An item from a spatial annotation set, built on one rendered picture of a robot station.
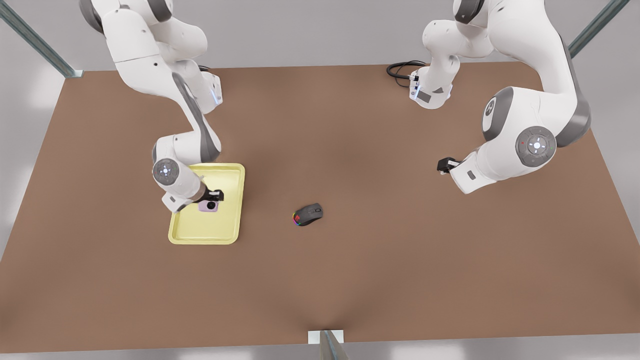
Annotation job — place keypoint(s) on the small pink camera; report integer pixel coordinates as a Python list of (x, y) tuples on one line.
[(208, 206)]

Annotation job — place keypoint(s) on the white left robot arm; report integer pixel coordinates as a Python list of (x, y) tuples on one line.
[(520, 135)]

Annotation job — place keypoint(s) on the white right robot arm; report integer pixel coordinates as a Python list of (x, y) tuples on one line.
[(145, 60)]

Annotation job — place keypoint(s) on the yellow rectangular tray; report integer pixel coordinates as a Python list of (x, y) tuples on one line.
[(220, 227)]

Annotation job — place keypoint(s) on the black computer mouse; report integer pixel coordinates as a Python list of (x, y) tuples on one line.
[(309, 214)]

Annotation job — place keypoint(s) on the silver frame post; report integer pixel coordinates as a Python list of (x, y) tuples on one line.
[(329, 346), (37, 40), (595, 25)]

